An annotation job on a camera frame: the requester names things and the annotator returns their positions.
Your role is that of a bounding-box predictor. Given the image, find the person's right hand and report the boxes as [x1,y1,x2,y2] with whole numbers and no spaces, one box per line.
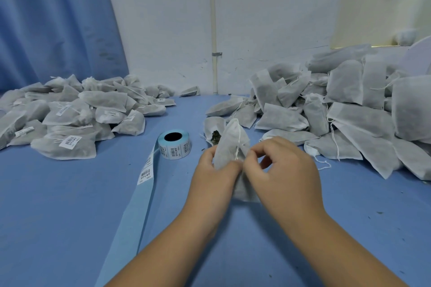
[242,137,326,230]

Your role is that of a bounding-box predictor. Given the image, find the white drawstring herb pouch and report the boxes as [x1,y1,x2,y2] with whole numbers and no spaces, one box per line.
[213,118,262,204]

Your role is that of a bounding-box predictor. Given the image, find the pile of labelled white pouches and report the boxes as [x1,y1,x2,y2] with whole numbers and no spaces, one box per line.
[0,74,201,160]

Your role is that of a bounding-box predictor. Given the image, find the white crumpled wad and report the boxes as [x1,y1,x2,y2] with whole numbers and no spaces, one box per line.
[393,28,419,46]

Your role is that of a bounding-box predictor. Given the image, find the person's right forearm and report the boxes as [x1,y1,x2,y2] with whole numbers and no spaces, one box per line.
[280,208,411,287]

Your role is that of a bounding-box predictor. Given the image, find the open pouch showing herbs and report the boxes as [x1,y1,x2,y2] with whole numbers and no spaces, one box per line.
[203,116,227,147]

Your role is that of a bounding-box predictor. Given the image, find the person's left forearm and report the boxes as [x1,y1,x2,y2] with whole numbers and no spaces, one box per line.
[104,211,221,287]

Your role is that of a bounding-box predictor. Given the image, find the pile of unlabelled white pouches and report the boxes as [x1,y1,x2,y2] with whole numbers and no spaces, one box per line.
[205,35,431,182]

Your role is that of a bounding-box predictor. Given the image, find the person's left hand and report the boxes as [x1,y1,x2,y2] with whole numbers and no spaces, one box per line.
[188,144,244,232]

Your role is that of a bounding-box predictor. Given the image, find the blue barcode label roll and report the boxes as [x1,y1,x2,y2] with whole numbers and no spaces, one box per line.
[95,129,192,287]

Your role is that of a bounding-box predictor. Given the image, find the blue curtain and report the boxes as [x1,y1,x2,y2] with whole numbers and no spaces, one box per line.
[0,0,130,95]

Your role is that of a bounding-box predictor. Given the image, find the pale yellow board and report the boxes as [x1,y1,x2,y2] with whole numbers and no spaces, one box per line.
[330,0,431,50]

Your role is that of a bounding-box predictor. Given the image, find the white wall pipe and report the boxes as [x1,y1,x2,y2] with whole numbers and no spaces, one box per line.
[209,0,220,95]

